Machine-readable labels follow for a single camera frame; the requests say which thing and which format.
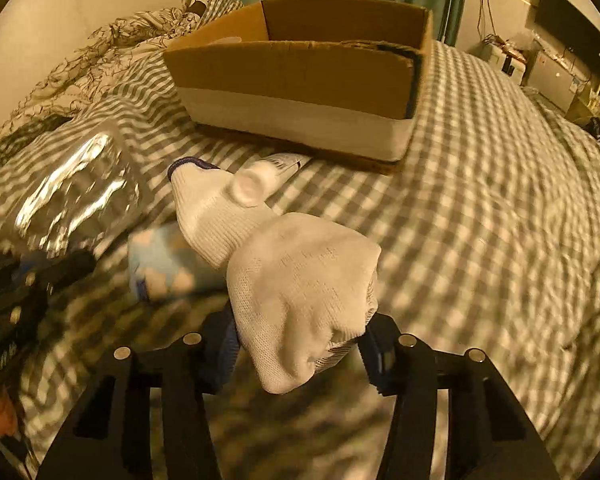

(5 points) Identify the cluttered side cabinet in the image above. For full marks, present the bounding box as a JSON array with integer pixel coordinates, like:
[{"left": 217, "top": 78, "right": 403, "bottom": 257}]
[{"left": 480, "top": 30, "right": 600, "bottom": 116}]

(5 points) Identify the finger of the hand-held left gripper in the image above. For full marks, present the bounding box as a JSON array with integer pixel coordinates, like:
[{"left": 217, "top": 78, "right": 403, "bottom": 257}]
[{"left": 22, "top": 250, "right": 98, "bottom": 286}]

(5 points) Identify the clear plastic bag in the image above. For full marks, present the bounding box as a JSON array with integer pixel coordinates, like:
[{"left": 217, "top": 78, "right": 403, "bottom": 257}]
[{"left": 0, "top": 128, "right": 142, "bottom": 259}]

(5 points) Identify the white knit work glove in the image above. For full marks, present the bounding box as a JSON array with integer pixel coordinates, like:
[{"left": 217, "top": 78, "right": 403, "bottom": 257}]
[{"left": 168, "top": 157, "right": 382, "bottom": 395}]

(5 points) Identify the grey checkered bed sheet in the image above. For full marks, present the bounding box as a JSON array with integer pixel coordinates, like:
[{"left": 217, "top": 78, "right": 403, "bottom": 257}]
[{"left": 0, "top": 40, "right": 600, "bottom": 480}]

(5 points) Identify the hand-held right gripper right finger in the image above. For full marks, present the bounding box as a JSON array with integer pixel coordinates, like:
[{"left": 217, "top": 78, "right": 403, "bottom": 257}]
[{"left": 356, "top": 313, "right": 561, "bottom": 480}]

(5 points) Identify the black wall television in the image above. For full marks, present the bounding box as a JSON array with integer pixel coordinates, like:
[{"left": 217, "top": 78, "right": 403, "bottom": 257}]
[{"left": 534, "top": 0, "right": 600, "bottom": 80}]

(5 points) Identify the cardboard box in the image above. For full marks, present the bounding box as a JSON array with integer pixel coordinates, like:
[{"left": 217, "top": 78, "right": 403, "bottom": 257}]
[{"left": 162, "top": 0, "right": 435, "bottom": 176}]

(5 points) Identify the floral patterned blanket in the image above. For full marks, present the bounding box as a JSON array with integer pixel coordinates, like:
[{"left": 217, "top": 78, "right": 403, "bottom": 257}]
[{"left": 0, "top": 6, "right": 201, "bottom": 151}]

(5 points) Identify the light blue patterned packet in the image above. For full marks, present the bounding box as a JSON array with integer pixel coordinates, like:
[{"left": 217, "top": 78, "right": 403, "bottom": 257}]
[{"left": 128, "top": 223, "right": 228, "bottom": 303}]

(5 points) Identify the white tube with cap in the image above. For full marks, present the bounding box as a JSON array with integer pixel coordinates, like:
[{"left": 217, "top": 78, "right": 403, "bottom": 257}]
[{"left": 231, "top": 154, "right": 313, "bottom": 208}]

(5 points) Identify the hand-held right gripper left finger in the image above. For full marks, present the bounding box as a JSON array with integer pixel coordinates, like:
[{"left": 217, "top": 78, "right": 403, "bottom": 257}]
[{"left": 36, "top": 300, "right": 242, "bottom": 480}]

